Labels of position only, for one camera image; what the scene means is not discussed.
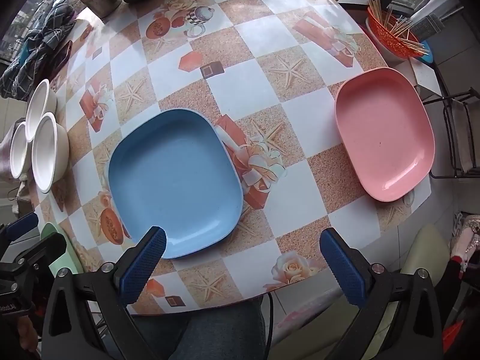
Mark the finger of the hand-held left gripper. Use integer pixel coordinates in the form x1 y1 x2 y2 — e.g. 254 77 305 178
0 232 67 280
0 213 39 248

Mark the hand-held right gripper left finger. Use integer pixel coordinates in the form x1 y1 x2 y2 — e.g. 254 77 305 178
40 226 167 360

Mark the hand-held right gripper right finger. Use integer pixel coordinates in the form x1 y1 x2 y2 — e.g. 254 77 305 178
319 227 446 360

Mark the pale green plate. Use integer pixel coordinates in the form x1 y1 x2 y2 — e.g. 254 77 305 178
39 222 86 276

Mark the white bowl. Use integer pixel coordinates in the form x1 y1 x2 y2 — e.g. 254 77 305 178
31 112 70 194
9 122 32 180
25 79 58 143

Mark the blue square plate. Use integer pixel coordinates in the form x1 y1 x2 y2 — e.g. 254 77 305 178
108 108 244 260

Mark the pink square plate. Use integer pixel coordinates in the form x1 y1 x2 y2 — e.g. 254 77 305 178
334 67 436 202

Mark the brown grey rag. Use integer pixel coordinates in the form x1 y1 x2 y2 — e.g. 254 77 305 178
15 180 34 211

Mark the pale green stool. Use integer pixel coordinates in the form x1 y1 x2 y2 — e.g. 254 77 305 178
397 223 451 274

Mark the person's jeans leg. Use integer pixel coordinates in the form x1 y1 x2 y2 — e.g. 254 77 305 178
131 296 269 360

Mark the red plastic bag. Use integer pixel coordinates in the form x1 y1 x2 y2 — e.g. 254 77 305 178
442 319 466 346

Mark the glittery pink shoe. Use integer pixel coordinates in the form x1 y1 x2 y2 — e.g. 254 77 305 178
450 214 480 271

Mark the dark plaid cloth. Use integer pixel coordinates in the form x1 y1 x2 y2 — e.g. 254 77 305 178
0 4 77 100

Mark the printed checkered tablecloth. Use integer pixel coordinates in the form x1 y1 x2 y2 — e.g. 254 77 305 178
35 0 432 314

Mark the folding chair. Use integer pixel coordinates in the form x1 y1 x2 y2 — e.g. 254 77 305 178
422 88 480 179

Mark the blue plastic lid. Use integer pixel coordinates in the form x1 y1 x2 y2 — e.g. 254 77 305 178
418 39 434 64

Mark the red plastic basket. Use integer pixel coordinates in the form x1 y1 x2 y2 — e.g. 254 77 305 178
367 7 424 61

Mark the red container of wooden sticks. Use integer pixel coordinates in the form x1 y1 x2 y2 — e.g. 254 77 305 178
367 0 430 55

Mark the grey metal grater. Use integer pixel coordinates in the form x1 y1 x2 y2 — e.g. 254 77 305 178
410 13 445 42

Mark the black cable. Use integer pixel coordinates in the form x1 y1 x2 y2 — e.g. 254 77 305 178
263 292 273 360

